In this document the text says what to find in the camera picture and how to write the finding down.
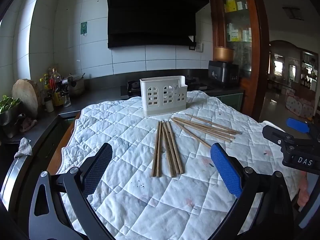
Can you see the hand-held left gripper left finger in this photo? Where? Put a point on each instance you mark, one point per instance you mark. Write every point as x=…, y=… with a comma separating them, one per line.
x=98, y=167

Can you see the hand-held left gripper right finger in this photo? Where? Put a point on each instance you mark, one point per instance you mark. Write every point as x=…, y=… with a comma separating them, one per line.
x=225, y=170

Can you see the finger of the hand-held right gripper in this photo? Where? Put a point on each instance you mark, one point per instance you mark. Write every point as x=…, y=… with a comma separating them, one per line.
x=275, y=135
x=297, y=125

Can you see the white plastic chopstick holder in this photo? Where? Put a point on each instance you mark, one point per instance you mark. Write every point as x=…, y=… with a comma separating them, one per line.
x=162, y=97

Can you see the person's right hand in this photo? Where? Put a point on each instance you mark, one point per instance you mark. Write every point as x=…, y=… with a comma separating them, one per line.
x=304, y=188

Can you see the pastel foam play fence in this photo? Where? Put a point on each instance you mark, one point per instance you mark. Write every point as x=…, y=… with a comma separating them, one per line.
x=300, y=106

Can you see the white quilted cloth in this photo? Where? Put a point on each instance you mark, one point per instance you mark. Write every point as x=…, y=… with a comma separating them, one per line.
x=135, y=205

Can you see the distant display cabinet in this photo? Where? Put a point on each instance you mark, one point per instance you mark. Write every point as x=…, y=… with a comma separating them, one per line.
x=295, y=65

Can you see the grey dish rag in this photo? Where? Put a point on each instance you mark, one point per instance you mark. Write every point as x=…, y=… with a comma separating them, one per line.
x=23, y=148

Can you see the wooden glass-door cabinet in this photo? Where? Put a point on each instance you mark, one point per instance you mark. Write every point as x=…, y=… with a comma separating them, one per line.
x=260, y=55

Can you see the white seasoning jar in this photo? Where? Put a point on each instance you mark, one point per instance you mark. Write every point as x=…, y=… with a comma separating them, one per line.
x=49, y=105

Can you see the black gas stove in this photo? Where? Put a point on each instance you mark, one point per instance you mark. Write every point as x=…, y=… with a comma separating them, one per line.
x=125, y=92

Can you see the dark sauce bottle yellow label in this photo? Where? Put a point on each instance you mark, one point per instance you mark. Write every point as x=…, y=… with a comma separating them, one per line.
x=58, y=98

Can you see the black kitchen appliance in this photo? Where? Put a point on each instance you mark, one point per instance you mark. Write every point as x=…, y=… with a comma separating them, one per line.
x=223, y=72

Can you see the metal pot with tools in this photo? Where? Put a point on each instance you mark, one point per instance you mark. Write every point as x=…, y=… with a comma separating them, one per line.
x=76, y=86

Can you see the copper pot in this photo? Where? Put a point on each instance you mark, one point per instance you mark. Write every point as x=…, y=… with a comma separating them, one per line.
x=223, y=54

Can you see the clear oil bottle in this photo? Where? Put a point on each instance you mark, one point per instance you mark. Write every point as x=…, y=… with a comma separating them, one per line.
x=56, y=77

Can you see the yellow-capped bottle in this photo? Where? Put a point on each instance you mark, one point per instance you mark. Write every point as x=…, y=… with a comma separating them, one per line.
x=46, y=81

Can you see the round wooden cutting board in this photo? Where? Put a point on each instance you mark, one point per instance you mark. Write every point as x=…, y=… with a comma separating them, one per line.
x=25, y=97

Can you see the metal bowl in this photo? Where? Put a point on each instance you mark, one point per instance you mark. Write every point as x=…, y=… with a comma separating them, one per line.
x=8, y=117

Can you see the white and yellow box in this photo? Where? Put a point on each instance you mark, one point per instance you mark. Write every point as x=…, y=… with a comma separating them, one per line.
x=233, y=33

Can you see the green leafy vegetables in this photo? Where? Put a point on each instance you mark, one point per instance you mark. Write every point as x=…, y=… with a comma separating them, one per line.
x=7, y=103

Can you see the ceiling light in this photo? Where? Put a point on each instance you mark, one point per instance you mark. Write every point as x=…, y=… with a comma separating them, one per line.
x=293, y=13

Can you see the black range hood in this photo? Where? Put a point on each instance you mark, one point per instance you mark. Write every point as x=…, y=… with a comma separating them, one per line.
x=150, y=17

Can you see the white wall socket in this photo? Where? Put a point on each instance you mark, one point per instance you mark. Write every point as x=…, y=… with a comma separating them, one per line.
x=199, y=47

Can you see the green wall hook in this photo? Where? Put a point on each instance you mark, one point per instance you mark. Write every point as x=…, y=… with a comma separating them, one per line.
x=84, y=28

